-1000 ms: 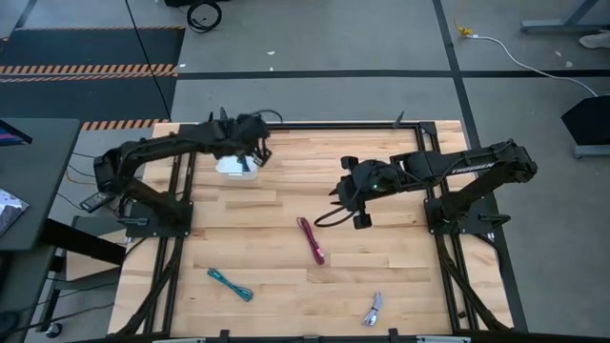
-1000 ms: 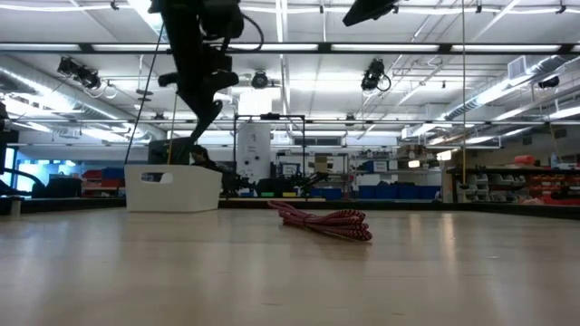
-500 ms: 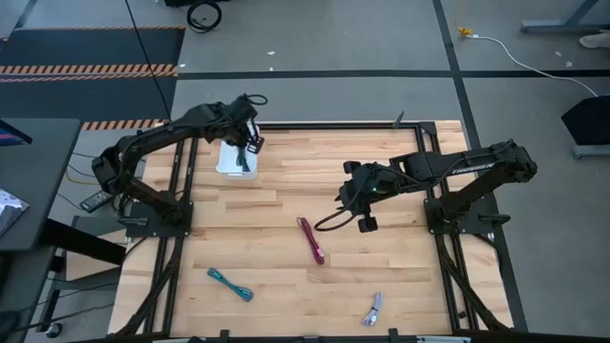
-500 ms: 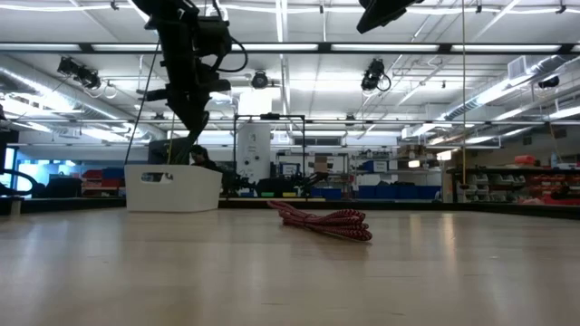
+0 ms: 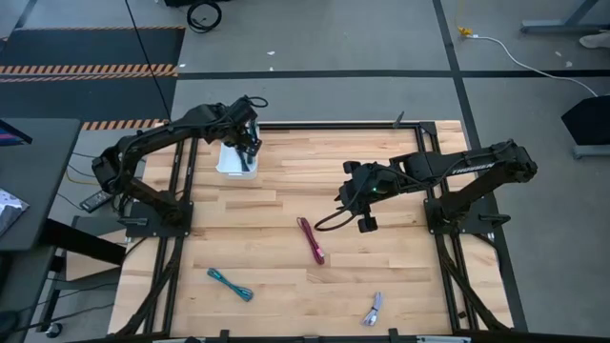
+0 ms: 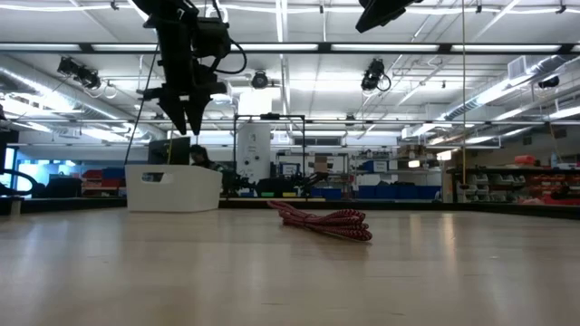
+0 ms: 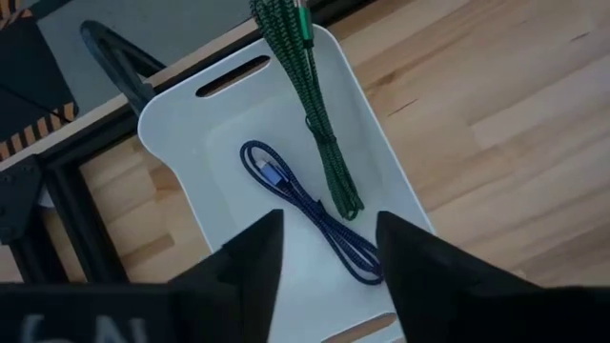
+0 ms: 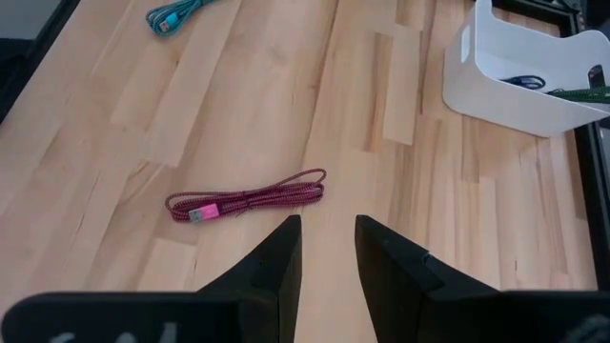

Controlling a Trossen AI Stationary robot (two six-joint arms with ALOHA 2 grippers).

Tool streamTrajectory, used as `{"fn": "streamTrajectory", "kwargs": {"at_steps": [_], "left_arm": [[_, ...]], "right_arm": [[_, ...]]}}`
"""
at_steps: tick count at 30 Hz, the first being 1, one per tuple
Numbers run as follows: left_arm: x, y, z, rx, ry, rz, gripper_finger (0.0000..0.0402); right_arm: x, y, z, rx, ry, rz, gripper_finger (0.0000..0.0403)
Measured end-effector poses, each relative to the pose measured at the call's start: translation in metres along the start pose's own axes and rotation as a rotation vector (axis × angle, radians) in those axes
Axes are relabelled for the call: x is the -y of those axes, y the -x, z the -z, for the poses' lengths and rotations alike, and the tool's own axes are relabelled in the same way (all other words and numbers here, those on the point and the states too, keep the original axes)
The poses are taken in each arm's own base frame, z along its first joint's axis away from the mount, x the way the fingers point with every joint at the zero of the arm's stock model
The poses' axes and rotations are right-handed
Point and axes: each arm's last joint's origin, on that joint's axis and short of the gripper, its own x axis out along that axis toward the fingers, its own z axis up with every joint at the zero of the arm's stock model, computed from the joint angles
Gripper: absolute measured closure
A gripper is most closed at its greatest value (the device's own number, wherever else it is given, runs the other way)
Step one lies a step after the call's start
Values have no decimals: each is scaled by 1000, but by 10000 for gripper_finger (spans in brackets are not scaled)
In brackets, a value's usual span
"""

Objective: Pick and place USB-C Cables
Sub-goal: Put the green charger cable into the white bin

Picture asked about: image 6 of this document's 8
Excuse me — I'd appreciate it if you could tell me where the rack with small red bins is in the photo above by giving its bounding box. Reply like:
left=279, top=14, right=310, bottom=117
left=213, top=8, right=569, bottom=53
left=520, top=171, right=580, bottom=206

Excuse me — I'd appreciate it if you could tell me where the black overhead frame beam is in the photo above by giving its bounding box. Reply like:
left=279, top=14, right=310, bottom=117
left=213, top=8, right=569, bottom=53
left=0, top=41, right=580, bottom=56

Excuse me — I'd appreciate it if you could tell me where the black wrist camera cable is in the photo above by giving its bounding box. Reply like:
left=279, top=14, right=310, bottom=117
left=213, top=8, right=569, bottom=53
left=211, top=38, right=248, bottom=76

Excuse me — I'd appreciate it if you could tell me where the thin black hanging cable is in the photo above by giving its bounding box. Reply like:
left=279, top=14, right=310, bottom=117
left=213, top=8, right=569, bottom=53
left=123, top=43, right=160, bottom=167

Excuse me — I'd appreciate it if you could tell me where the silver ventilation duct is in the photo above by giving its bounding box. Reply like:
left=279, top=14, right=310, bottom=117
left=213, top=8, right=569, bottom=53
left=0, top=53, right=167, bottom=139

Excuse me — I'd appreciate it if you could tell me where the red braided USB-C cable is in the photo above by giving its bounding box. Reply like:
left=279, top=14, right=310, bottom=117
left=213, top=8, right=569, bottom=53
left=266, top=199, right=374, bottom=243

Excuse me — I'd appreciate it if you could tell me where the black overhead fixture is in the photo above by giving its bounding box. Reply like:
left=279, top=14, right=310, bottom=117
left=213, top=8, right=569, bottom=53
left=360, top=57, right=392, bottom=93
left=55, top=55, right=102, bottom=91
left=250, top=69, right=270, bottom=91

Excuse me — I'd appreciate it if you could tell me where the black rig frame post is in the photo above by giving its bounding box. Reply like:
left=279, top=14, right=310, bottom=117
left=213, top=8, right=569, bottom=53
left=0, top=102, right=22, bottom=215

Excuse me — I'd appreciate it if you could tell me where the person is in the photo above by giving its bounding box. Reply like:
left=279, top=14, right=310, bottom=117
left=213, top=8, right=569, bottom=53
left=188, top=143, right=227, bottom=174

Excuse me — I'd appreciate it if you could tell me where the black computer monitor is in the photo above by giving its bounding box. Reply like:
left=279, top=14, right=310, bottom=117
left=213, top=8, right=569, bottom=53
left=147, top=136, right=192, bottom=167

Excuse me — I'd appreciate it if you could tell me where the yellow hanging cord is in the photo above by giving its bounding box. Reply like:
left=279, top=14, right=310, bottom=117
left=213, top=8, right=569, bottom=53
left=459, top=0, right=469, bottom=190

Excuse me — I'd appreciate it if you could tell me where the black metal frame stand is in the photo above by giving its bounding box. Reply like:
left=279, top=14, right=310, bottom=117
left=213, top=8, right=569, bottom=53
left=232, top=112, right=308, bottom=187

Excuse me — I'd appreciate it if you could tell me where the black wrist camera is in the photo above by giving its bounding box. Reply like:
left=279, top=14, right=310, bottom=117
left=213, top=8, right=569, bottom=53
left=193, top=16, right=233, bottom=61

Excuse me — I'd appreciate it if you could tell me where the white plastic basket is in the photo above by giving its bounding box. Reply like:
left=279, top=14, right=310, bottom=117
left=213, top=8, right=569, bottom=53
left=124, top=163, right=224, bottom=214

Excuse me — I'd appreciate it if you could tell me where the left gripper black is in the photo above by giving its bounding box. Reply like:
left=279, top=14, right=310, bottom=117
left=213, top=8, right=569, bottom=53
left=135, top=13, right=228, bottom=138

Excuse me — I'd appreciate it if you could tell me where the black rack with grey bins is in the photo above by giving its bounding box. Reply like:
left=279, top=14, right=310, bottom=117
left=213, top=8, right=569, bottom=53
left=445, top=166, right=529, bottom=205

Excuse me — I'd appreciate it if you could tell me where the row of blue bins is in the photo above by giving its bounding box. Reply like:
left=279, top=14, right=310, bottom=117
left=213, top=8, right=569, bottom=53
left=356, top=184, right=442, bottom=201

